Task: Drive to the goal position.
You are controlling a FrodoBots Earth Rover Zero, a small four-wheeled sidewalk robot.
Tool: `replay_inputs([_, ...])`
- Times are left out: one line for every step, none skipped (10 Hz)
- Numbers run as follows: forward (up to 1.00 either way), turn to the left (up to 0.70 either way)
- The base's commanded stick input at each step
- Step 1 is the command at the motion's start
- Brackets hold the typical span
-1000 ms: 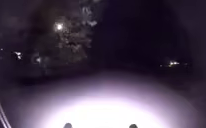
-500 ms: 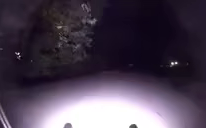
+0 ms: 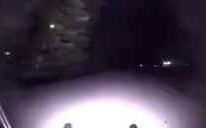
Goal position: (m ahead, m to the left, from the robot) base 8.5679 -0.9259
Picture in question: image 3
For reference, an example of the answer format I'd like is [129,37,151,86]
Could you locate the pale paved path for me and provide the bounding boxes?
[0,69,206,128]

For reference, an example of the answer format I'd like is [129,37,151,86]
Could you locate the dark trees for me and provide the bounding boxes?
[24,0,102,76]

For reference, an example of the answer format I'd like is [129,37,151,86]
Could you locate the robot's own part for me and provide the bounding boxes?
[128,123,139,128]
[63,122,73,128]

